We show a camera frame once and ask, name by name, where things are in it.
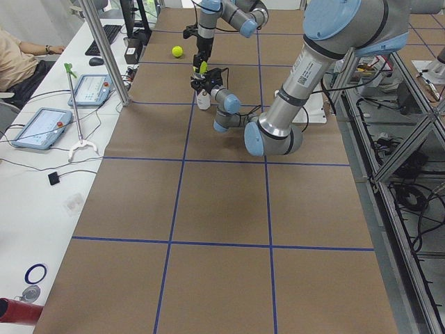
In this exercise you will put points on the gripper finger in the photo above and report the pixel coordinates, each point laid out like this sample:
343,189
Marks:
196,67

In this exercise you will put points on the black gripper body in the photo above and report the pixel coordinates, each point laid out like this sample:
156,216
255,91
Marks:
204,45
199,84

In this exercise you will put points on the Wilson yellow tennis ball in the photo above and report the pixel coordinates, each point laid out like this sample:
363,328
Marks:
203,67

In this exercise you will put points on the clear plastic tennis ball can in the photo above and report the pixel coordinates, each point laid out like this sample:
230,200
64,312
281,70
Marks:
202,96

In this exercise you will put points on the Roland Garros yellow tennis ball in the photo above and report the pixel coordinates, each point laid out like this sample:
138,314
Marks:
177,51

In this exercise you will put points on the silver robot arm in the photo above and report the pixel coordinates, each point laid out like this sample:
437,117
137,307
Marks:
245,17
330,28

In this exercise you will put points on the black box with label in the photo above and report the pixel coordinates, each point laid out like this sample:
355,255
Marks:
135,47

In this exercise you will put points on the black computer monitor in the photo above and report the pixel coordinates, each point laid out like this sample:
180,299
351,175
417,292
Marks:
130,9

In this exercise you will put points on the black computer mouse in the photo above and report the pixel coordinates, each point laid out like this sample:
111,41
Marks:
95,61

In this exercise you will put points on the far teach pendant tablet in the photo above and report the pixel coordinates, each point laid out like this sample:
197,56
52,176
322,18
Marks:
92,90

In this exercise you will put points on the teach pendant tablet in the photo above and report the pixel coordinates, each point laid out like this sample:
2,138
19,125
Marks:
92,90
43,129

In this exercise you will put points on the reacher grabber tool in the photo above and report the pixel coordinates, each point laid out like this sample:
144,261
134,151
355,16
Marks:
82,142

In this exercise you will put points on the near teach pendant tablet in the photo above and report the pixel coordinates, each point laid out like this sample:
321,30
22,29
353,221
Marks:
43,129

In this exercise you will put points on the small black square pad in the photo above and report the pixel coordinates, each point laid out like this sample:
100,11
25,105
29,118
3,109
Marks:
53,178

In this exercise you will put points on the seated person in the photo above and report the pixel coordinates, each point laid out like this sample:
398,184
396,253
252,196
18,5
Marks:
21,71

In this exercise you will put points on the red cylinder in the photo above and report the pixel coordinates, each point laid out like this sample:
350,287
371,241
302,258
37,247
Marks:
17,312

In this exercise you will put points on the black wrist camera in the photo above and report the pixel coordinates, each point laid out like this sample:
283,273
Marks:
190,30
214,78

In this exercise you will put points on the aluminium frame post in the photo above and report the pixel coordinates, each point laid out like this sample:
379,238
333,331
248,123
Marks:
98,33

